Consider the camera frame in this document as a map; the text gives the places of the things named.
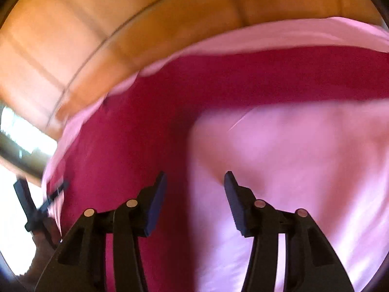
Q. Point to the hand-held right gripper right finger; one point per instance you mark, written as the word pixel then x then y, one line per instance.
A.
pixel 235 203

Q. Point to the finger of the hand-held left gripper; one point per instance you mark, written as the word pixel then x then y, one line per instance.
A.
pixel 53 199
pixel 24 196

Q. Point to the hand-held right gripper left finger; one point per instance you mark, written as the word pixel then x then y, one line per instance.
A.
pixel 156 206

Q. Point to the magenta fleece cloth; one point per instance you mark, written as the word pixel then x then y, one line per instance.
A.
pixel 136 127

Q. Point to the person's left forearm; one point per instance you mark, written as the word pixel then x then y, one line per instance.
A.
pixel 41 258

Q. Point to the pink bed blanket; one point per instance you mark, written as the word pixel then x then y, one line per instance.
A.
pixel 288 158

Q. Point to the bright window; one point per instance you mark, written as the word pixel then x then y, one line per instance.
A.
pixel 18 121

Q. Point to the wooden wardrobe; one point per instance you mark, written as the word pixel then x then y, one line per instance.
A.
pixel 91 36

